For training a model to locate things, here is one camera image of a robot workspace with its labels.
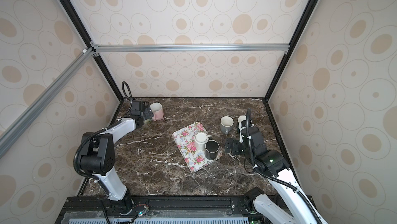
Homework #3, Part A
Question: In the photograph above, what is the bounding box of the white ceramic mug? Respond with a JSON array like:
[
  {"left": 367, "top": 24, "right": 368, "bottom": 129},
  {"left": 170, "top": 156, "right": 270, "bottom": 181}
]
[{"left": 194, "top": 132, "right": 213, "bottom": 150}]

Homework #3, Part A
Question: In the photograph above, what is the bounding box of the pink ceramic mug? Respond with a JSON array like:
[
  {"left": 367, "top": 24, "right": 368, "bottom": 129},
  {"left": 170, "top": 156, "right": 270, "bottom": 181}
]
[{"left": 150, "top": 103, "right": 164, "bottom": 121}]

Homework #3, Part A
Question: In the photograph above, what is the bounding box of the grey ceramic mug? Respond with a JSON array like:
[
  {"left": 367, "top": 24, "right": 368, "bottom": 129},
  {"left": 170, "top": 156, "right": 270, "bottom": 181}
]
[{"left": 220, "top": 116, "right": 234, "bottom": 135}]

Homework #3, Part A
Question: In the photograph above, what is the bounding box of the dark green ceramic mug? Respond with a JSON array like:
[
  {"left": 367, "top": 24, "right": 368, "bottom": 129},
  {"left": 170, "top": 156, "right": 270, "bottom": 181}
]
[{"left": 237, "top": 115, "right": 252, "bottom": 133}]

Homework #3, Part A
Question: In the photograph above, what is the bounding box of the left aluminium frame bar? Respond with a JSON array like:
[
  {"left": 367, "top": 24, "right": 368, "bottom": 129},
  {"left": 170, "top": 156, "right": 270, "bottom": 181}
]
[{"left": 1, "top": 48, "right": 94, "bottom": 157}]

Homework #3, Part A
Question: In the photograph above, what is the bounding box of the floral rectangular serving tray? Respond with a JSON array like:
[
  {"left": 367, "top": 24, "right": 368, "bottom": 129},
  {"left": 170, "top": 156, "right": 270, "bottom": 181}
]
[{"left": 172, "top": 122, "right": 222, "bottom": 173}]

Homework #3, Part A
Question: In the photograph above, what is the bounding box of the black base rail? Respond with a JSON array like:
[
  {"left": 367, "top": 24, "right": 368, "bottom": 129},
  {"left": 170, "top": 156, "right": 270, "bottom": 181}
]
[{"left": 56, "top": 196, "right": 270, "bottom": 224}]

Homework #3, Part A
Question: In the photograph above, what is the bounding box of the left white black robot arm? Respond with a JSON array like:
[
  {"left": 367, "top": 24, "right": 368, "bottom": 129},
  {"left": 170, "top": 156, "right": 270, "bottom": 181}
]
[{"left": 73, "top": 81, "right": 153, "bottom": 201}]

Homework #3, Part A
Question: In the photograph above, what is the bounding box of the back aluminium frame bar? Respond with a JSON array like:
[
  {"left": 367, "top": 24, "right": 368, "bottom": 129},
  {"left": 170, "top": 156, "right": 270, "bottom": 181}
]
[{"left": 94, "top": 44, "right": 290, "bottom": 52}]

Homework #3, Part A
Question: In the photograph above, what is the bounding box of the black metal cup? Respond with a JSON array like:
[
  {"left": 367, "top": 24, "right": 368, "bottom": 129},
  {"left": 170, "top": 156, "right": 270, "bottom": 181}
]
[{"left": 204, "top": 140, "right": 220, "bottom": 161}]

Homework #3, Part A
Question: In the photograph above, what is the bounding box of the green circuit board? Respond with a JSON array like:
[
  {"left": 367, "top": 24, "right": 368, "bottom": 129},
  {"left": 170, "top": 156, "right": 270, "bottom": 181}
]
[{"left": 131, "top": 204, "right": 149, "bottom": 220}]

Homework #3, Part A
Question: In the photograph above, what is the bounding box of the aluminium frame bar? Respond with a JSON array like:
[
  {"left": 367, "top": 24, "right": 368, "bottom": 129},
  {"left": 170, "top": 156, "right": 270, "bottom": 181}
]
[
  {"left": 1, "top": 48, "right": 94, "bottom": 157},
  {"left": 94, "top": 44, "right": 290, "bottom": 52}
]

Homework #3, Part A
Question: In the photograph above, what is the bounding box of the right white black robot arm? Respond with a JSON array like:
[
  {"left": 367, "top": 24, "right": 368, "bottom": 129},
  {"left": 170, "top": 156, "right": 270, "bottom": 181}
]
[{"left": 226, "top": 109, "right": 326, "bottom": 224}]

